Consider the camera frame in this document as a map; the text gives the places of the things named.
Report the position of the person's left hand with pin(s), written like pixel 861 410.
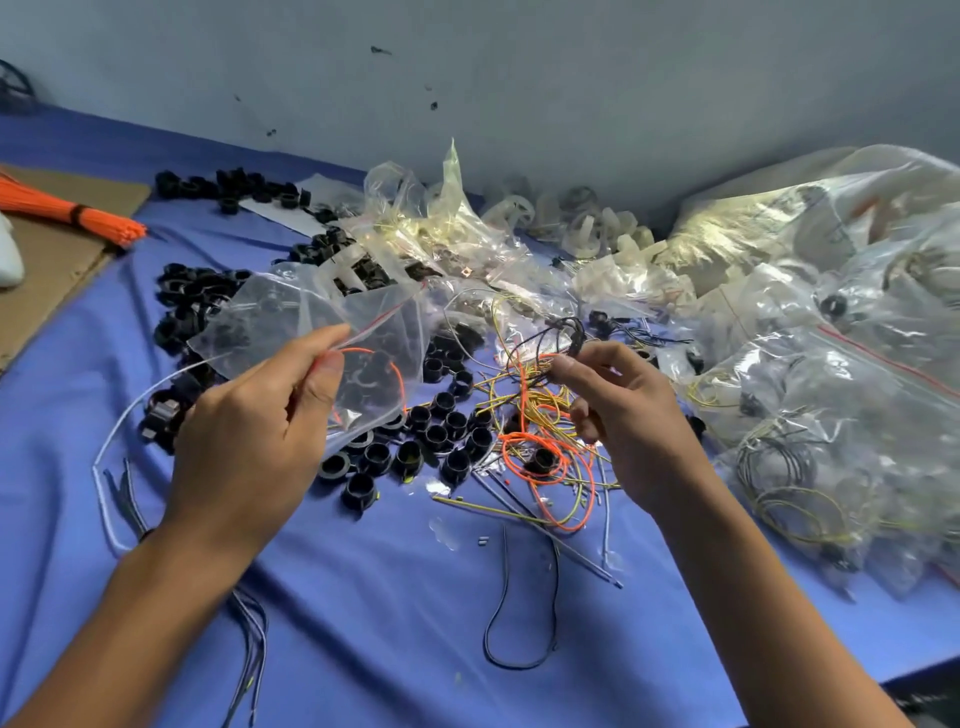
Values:
pixel 248 450

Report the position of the person's right hand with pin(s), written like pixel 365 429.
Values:
pixel 638 428

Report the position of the clear zip plastic bag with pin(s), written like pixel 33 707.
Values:
pixel 285 323

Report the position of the pile of black plastic rings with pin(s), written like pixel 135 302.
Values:
pixel 195 323

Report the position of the pile of white plastic wheels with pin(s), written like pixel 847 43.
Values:
pixel 585 225

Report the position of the pile of large plastic bags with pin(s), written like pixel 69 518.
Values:
pixel 840 345

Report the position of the heap of plastic bags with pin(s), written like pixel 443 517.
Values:
pixel 428 225

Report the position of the person's left forearm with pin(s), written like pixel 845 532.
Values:
pixel 113 645

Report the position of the person's right forearm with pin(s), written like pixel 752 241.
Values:
pixel 780 630

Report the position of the blue cloth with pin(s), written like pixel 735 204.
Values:
pixel 90 600

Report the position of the white paper slip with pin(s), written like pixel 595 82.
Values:
pixel 285 218

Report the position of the brown cardboard sheet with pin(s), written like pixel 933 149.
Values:
pixel 45 270

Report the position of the orange tie bundle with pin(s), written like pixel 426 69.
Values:
pixel 75 210

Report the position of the white handheld device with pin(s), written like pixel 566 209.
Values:
pixel 8 252

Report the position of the black round wheel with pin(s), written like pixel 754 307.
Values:
pixel 12 87

